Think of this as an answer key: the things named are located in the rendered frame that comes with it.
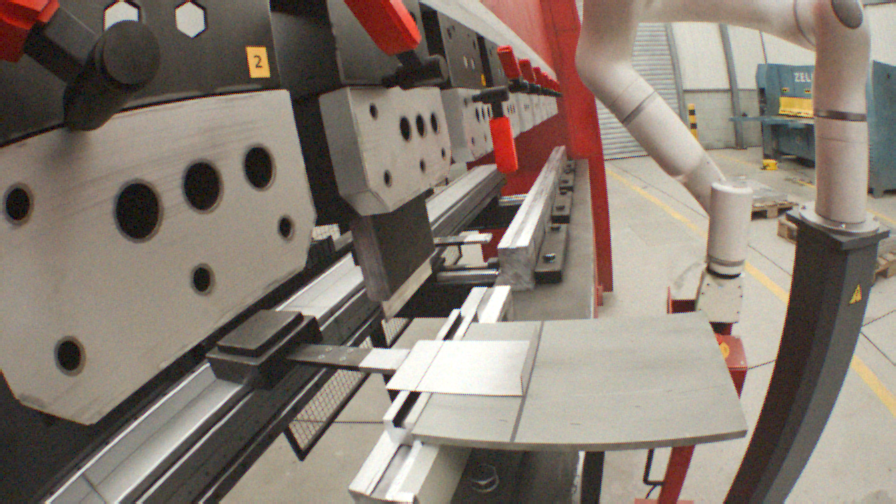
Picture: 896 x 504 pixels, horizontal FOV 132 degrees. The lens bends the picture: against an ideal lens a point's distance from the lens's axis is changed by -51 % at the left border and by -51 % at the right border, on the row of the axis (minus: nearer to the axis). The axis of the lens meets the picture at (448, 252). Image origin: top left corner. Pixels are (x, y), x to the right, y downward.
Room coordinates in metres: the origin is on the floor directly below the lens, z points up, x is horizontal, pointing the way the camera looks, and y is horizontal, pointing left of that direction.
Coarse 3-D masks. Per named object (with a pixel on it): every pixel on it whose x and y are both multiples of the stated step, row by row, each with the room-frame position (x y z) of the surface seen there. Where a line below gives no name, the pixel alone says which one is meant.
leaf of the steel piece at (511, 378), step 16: (448, 352) 0.35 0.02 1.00; (464, 352) 0.35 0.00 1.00; (480, 352) 0.34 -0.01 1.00; (496, 352) 0.34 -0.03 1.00; (512, 352) 0.33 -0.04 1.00; (528, 352) 0.30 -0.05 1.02; (432, 368) 0.33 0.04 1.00; (448, 368) 0.33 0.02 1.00; (464, 368) 0.32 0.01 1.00; (480, 368) 0.32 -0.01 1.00; (496, 368) 0.31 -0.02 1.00; (512, 368) 0.30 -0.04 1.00; (528, 368) 0.29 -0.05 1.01; (432, 384) 0.30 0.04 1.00; (448, 384) 0.30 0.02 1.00; (464, 384) 0.30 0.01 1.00; (480, 384) 0.29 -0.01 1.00; (496, 384) 0.29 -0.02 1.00; (512, 384) 0.28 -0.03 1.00
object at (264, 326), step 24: (264, 312) 0.47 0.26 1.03; (288, 312) 0.46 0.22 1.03; (240, 336) 0.41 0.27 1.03; (264, 336) 0.40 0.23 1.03; (288, 336) 0.41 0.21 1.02; (312, 336) 0.45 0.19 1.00; (216, 360) 0.39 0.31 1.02; (240, 360) 0.37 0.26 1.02; (264, 360) 0.37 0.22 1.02; (288, 360) 0.39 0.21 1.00; (312, 360) 0.38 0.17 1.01; (336, 360) 0.37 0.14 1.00; (360, 360) 0.36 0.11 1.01; (384, 360) 0.36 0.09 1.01; (264, 384) 0.36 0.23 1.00
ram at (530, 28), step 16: (432, 0) 0.41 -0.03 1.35; (448, 0) 0.46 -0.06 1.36; (480, 0) 0.64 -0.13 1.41; (496, 0) 0.79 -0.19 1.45; (512, 0) 1.04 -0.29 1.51; (528, 0) 1.53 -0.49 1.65; (464, 16) 0.52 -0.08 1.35; (496, 16) 0.75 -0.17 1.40; (512, 16) 0.96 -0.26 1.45; (528, 16) 1.38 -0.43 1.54; (480, 32) 0.59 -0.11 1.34; (496, 32) 0.71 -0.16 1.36; (528, 32) 1.26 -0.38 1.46; (544, 32) 2.08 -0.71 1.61; (544, 48) 1.82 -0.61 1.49
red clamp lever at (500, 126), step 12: (480, 96) 0.45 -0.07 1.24; (492, 96) 0.44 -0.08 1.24; (504, 96) 0.44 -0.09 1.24; (492, 108) 0.45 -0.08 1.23; (492, 120) 0.45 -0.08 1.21; (504, 120) 0.44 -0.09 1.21; (492, 132) 0.45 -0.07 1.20; (504, 132) 0.44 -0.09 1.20; (504, 144) 0.44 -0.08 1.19; (504, 156) 0.44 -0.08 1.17; (504, 168) 0.45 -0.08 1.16; (516, 168) 0.44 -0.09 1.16
